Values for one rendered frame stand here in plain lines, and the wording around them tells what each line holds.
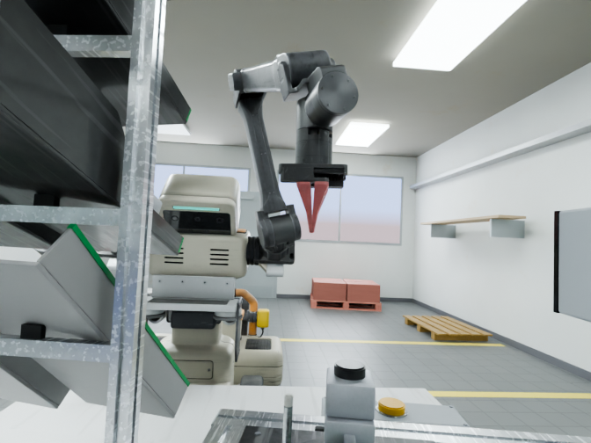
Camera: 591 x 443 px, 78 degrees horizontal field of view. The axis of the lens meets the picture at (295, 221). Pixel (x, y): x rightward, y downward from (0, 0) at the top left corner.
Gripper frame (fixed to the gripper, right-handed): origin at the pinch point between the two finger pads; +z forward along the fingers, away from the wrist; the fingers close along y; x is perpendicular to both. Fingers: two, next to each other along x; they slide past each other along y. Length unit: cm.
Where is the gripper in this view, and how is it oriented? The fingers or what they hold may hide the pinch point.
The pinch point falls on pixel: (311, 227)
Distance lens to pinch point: 55.5
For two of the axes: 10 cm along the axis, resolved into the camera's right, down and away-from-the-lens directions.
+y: 10.0, 0.2, -0.8
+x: 0.7, 0.7, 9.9
